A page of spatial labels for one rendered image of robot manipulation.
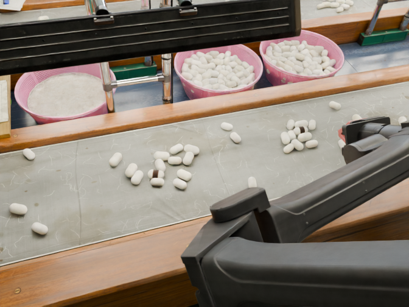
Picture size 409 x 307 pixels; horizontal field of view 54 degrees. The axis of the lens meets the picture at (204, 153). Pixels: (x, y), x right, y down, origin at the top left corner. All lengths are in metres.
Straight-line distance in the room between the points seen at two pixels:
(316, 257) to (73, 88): 0.97
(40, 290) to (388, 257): 0.62
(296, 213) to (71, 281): 0.45
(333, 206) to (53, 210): 0.60
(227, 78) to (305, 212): 0.78
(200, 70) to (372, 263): 1.00
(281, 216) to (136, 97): 0.84
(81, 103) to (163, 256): 0.54
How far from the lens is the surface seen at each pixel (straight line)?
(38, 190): 0.96
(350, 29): 1.61
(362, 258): 0.33
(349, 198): 0.56
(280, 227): 0.49
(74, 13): 1.56
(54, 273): 0.81
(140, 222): 0.87
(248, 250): 0.39
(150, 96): 1.25
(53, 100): 1.18
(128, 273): 0.79
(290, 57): 1.38
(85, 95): 1.18
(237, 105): 1.10
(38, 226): 0.88
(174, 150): 0.97
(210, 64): 1.27
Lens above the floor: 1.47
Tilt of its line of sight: 47 degrees down
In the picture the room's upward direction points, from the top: 5 degrees clockwise
